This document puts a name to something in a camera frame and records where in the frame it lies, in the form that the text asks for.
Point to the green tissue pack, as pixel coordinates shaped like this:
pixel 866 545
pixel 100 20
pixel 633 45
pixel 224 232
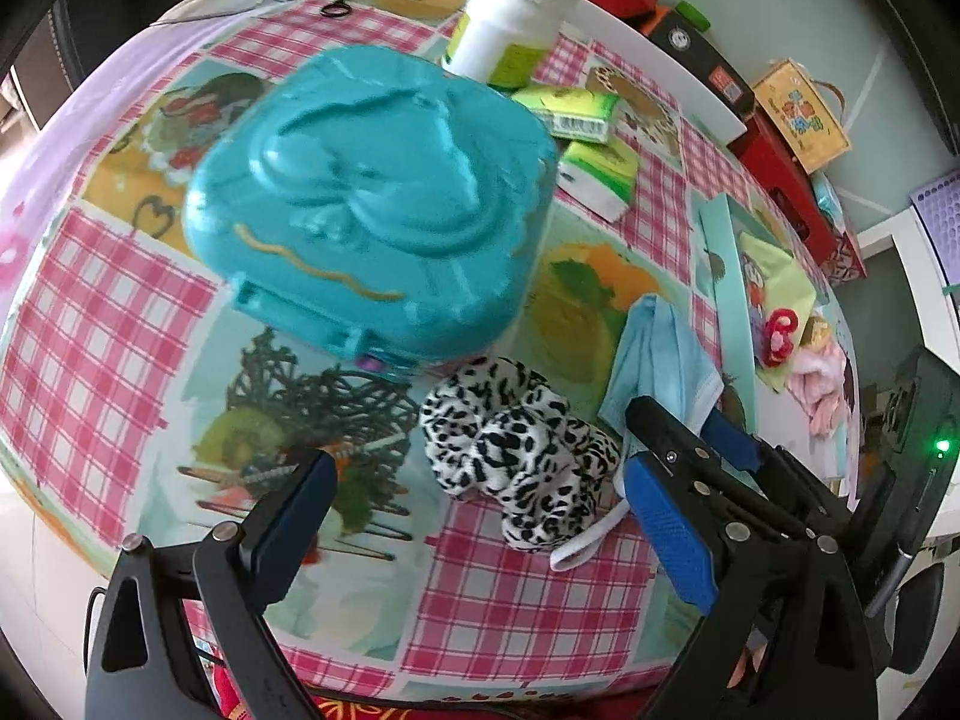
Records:
pixel 570 109
pixel 600 176

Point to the pink patterned box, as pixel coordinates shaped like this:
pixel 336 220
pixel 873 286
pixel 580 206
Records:
pixel 844 259

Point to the white bottle with green label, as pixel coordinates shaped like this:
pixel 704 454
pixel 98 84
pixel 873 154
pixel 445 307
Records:
pixel 510 22

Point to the teal plastic case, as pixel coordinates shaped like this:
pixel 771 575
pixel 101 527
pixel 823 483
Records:
pixel 360 187

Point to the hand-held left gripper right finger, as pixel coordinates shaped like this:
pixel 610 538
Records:
pixel 667 532

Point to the purple perforated basket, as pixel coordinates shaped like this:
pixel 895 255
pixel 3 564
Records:
pixel 937 206

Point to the blue face mask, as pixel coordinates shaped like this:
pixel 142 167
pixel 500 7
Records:
pixel 656 360

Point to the teal cardboard tray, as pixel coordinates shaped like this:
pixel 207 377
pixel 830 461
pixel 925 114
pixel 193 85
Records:
pixel 724 270

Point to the white desk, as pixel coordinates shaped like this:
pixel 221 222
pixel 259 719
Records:
pixel 885 236

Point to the leopard print cloth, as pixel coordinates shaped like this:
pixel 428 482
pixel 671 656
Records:
pixel 517 450

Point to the wet wipes pack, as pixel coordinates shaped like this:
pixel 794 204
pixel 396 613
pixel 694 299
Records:
pixel 825 199

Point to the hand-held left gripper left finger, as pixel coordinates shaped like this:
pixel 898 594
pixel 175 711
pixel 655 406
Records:
pixel 300 517

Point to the red pink hair clip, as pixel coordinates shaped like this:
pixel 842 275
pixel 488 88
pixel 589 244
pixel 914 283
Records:
pixel 780 334

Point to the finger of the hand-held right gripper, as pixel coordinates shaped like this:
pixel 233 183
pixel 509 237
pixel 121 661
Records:
pixel 731 439
pixel 664 431

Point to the black box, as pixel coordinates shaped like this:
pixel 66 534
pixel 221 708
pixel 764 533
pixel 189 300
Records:
pixel 697 60

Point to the pink white fluffy towel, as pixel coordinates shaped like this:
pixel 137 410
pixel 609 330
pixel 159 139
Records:
pixel 817 382

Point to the red box with slot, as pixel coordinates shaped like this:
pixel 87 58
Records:
pixel 780 180

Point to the light green cloth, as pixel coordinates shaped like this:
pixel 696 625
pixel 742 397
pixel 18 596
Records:
pixel 787 270

